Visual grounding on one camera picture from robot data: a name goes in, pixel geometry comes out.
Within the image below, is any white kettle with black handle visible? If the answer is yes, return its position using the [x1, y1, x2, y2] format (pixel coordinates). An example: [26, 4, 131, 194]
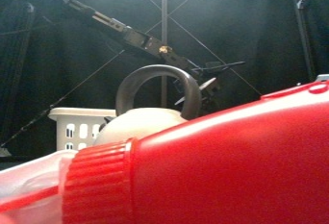
[93, 63, 204, 147]

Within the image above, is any red toy bottle clear nozzle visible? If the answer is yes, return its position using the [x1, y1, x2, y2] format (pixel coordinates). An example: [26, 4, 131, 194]
[0, 80, 329, 224]

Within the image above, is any white plastic laundry basket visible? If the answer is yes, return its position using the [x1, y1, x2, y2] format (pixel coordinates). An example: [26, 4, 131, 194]
[49, 107, 118, 152]

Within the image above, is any dark slanted frame pole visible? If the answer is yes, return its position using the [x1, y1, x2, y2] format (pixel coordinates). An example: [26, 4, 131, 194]
[287, 0, 317, 82]

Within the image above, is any thin vertical metal frame pole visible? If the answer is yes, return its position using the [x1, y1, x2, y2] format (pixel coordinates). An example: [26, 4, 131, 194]
[161, 0, 169, 109]

